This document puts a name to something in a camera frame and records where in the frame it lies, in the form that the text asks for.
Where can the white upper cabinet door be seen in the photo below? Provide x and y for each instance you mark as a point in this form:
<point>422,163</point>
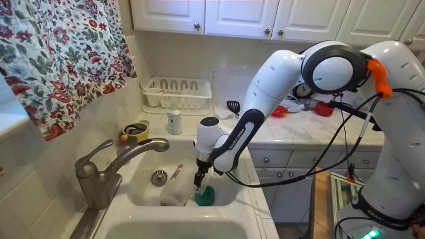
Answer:
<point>416,26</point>
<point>376,20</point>
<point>309,17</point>
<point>240,17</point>
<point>167,14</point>

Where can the yellow sponge holder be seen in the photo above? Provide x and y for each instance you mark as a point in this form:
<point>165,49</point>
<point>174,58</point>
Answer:
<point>134,133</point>

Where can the white double basin sink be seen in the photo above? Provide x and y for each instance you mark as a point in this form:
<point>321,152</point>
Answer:
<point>176,214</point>

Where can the white plastic dish rack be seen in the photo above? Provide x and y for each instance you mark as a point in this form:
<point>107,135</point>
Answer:
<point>176,99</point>

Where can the wooden board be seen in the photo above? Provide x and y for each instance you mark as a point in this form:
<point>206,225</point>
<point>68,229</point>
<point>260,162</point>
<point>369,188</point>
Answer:
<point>319,207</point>

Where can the red plastic item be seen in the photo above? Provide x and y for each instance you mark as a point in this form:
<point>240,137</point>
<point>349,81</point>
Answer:
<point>279,111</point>
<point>324,109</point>

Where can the white wall outlet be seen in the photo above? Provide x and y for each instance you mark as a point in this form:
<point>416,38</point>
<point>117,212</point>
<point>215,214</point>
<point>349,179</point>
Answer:
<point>214,74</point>

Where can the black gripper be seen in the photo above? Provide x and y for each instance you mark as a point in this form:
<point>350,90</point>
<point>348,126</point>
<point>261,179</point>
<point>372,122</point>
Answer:
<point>203,167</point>

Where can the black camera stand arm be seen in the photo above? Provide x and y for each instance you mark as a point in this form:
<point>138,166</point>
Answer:
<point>353,111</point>

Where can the white drawer base cabinet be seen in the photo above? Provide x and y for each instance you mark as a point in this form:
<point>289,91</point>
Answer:
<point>283,199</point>

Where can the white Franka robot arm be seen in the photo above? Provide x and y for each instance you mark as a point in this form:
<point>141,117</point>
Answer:
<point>273,79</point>

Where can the metal sink drain stopper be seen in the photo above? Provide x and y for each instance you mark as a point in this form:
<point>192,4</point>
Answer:
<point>158,176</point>

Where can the small black utensil head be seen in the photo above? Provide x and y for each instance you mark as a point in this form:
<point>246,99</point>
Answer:
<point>232,106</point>

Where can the green smiley face sponge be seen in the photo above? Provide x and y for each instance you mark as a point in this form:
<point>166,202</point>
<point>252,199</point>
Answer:
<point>206,195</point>

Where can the translucent white plastic jar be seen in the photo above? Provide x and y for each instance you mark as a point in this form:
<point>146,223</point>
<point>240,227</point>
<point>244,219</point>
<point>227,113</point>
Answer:
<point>176,190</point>

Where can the crumpled clear plastic bag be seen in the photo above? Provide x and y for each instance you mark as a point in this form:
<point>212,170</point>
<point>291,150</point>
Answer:
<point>300,105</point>

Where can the brushed metal sink faucet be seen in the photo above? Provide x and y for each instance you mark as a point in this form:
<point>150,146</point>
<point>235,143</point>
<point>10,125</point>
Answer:
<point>94,186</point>

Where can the grey robot mounting stand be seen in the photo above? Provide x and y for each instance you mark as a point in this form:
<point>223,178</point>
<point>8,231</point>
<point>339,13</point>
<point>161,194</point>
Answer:
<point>345,194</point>

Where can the round black rimmed clock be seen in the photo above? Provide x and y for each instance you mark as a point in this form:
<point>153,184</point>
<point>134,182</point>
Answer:
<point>303,90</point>

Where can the wide floral window curtain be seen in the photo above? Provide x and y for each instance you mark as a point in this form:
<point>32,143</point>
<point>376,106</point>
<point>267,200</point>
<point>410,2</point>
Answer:
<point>57,53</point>

